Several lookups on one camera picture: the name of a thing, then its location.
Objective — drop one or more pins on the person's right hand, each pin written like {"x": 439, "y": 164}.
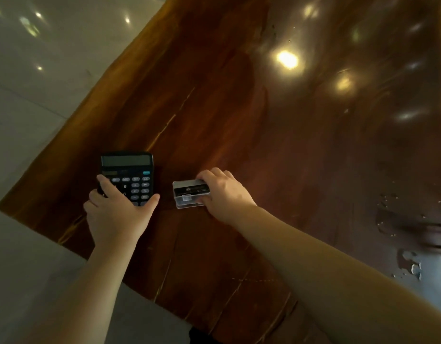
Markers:
{"x": 227, "y": 197}

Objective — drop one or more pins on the person's left hand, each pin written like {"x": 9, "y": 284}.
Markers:
{"x": 114, "y": 220}

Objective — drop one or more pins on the clear plastic card box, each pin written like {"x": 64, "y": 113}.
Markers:
{"x": 189, "y": 193}

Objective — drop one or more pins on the person's right thumb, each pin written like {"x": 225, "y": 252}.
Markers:
{"x": 203, "y": 199}

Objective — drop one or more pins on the person's right forearm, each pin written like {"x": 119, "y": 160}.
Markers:
{"x": 335, "y": 279}

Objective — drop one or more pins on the person's left thumb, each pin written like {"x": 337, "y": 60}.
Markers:
{"x": 148, "y": 205}

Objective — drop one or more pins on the person's right middle finger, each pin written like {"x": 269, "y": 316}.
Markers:
{"x": 218, "y": 172}

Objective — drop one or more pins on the black desk calculator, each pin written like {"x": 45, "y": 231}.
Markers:
{"x": 129, "y": 177}

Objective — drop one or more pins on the person's left forearm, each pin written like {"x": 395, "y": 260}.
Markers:
{"x": 80, "y": 297}

